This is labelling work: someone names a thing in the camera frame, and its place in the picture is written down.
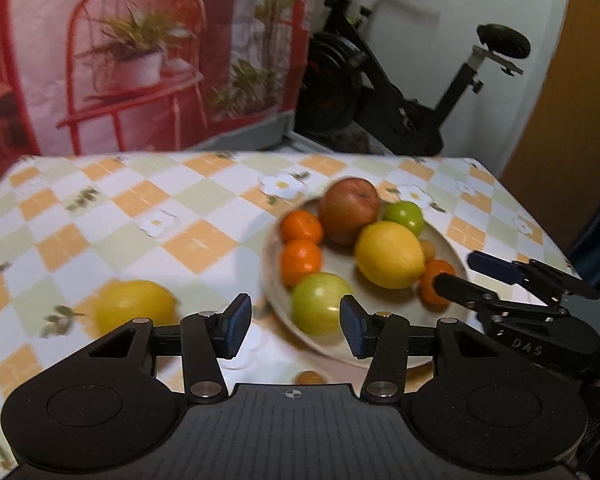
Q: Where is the black exercise bike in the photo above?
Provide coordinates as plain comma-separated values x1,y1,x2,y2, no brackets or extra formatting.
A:
293,0,532,157

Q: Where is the small mandarin on plate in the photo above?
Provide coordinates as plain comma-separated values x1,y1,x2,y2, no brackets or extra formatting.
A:
279,209,324,245

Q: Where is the green apple on plate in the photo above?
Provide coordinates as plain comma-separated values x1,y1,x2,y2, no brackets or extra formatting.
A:
382,200,424,237

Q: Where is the checkered floral tablecloth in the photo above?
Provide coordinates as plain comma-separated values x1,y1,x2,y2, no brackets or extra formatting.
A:
0,152,570,478

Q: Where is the yellow lemon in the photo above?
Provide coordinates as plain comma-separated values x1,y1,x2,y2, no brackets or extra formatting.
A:
92,280,178,335
353,221,426,289

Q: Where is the pink printed backdrop cloth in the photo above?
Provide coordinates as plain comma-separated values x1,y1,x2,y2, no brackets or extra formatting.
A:
0,0,314,162

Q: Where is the beige round plate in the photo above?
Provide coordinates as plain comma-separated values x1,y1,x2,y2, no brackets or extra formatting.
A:
261,192,468,368

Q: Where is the mandarin orange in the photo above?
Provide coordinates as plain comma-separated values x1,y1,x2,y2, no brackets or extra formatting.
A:
419,259,455,308
279,240,323,287

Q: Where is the green apple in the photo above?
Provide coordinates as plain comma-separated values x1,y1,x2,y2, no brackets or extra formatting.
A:
382,200,424,237
291,272,352,336

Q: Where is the brown kiwi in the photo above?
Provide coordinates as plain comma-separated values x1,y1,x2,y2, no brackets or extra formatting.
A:
420,240,437,263
294,370,328,386

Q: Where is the large red apple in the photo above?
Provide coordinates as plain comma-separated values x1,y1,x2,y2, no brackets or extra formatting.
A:
318,177,380,246

